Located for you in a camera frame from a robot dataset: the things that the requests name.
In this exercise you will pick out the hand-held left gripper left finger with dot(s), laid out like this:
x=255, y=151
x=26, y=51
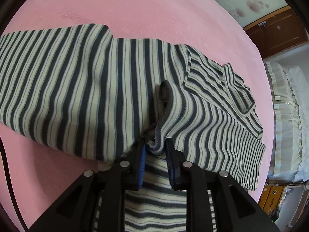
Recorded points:
x=142, y=164

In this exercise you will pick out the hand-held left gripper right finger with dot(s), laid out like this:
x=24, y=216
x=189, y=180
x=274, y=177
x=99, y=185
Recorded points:
x=171, y=171

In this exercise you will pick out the striped shirt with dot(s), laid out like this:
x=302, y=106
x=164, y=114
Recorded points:
x=84, y=89

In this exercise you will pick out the yellow wooden drawer cabinet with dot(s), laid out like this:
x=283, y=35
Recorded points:
x=271, y=198

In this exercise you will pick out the pink bed sheet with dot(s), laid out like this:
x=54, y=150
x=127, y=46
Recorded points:
x=144, y=9

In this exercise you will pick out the brown wooden cabinet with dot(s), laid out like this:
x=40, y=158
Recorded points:
x=277, y=31

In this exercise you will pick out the floral glass wardrobe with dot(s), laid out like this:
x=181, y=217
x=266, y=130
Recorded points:
x=253, y=0

